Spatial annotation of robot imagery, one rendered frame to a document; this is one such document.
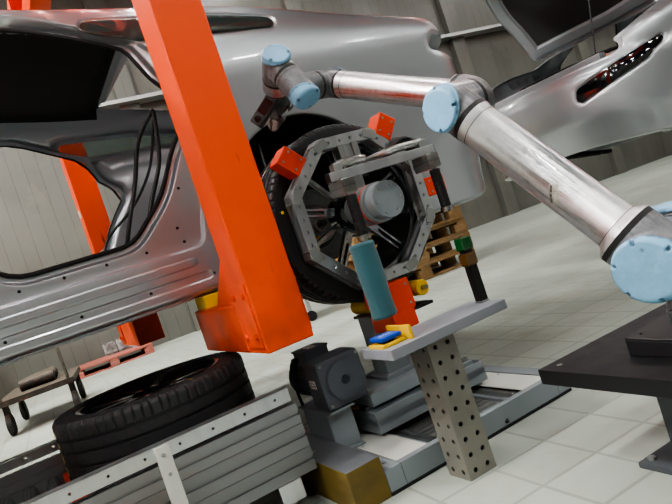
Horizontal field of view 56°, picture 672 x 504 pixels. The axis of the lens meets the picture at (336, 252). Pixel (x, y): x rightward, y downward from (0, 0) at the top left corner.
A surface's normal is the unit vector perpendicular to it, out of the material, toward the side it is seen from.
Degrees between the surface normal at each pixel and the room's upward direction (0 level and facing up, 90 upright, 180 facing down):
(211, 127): 90
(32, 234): 90
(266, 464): 90
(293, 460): 90
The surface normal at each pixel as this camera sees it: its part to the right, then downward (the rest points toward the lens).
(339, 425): 0.44, -0.12
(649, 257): -0.63, 0.36
